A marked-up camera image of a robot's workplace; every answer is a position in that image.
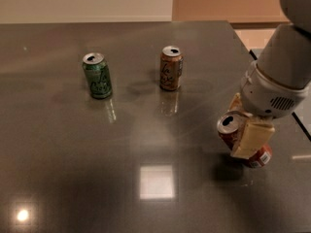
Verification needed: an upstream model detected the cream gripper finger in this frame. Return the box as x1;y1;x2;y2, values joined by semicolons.
230;117;275;159
228;92;248;114

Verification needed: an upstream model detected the red coke can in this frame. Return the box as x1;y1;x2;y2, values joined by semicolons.
217;111;272;168

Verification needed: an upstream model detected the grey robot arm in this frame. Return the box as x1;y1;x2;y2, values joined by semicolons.
229;0;311;159

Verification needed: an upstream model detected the orange LaCroix can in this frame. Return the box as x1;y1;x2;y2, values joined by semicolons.
159;46;184;91

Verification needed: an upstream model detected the green LaCroix can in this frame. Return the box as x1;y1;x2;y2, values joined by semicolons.
83;52;113;99

